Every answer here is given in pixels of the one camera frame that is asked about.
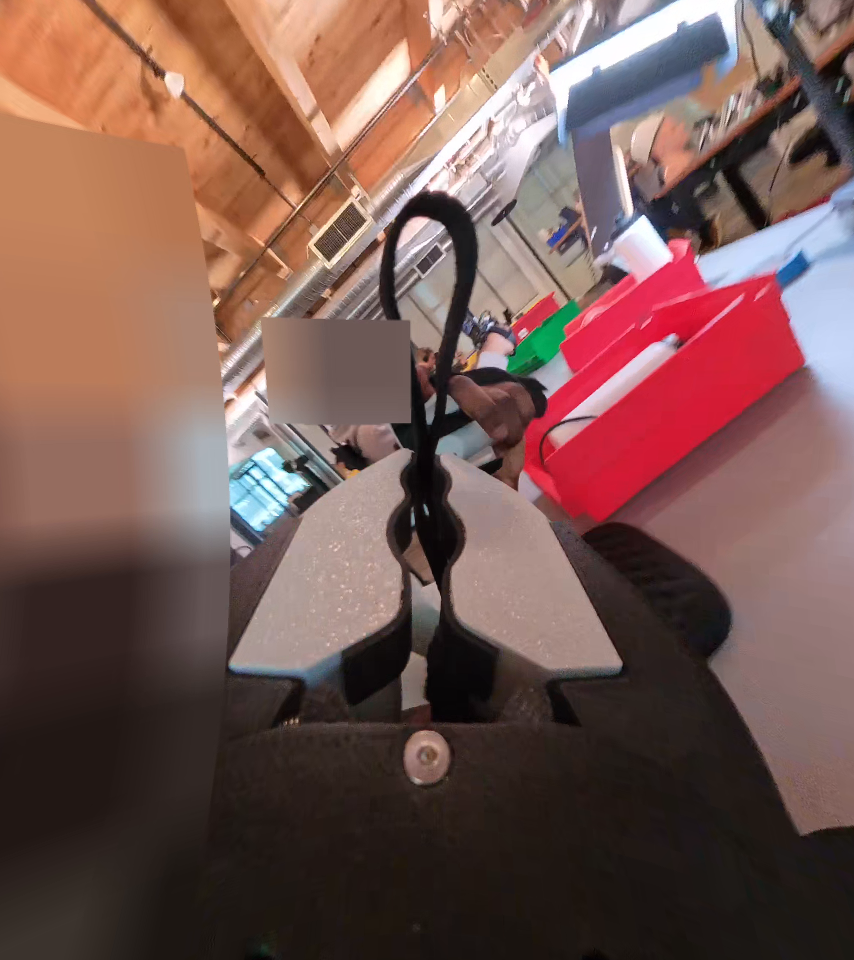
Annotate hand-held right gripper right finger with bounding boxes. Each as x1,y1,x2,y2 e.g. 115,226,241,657
438,454,623,682

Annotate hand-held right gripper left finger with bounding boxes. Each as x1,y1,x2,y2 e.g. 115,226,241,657
230,450,415,706

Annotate black cord loop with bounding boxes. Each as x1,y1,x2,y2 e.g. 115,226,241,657
379,190,499,723

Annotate large red plastic bin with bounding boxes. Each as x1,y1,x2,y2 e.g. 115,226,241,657
523,273,807,523

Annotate white device in bin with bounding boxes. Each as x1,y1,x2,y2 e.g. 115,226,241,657
547,334,685,450

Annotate green plastic bin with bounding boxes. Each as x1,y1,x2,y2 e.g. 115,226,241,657
505,300,583,376

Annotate small red plastic bin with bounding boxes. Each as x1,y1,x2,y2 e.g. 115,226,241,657
511,292,560,340

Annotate white air vent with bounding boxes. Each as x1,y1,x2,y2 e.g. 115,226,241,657
307,195,375,270

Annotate white paper towel roll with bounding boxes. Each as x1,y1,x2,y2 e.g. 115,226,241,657
610,213,676,283

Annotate black ceiling pipe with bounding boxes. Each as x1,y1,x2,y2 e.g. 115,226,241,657
80,0,302,220

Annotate black flat panel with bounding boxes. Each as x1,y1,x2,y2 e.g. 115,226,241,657
565,13,733,145

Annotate metal storage shelf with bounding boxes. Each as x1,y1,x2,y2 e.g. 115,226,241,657
652,0,854,252

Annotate black cable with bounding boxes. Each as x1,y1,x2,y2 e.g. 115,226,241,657
538,415,599,472

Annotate silver ventilation duct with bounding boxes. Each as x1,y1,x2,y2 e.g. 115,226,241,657
218,45,548,399

